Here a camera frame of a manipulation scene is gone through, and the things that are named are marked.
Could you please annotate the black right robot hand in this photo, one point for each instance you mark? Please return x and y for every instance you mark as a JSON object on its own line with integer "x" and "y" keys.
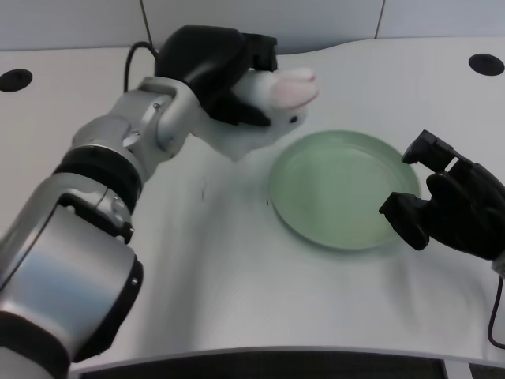
{"x": 453, "y": 213}

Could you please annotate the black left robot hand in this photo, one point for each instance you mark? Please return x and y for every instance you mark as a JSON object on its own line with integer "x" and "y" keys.
{"x": 213, "y": 71}

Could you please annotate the white plush rabbit doll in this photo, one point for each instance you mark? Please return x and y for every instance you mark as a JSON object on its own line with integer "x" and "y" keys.
{"x": 272, "y": 106}

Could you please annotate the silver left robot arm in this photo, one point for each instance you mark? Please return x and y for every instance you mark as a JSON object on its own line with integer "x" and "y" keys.
{"x": 83, "y": 221}

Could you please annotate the pale green round plate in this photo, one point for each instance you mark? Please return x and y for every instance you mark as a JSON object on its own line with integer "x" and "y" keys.
{"x": 343, "y": 189}

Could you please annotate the black robot torso edge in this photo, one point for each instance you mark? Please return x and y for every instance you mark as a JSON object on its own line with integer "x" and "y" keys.
{"x": 260, "y": 367}

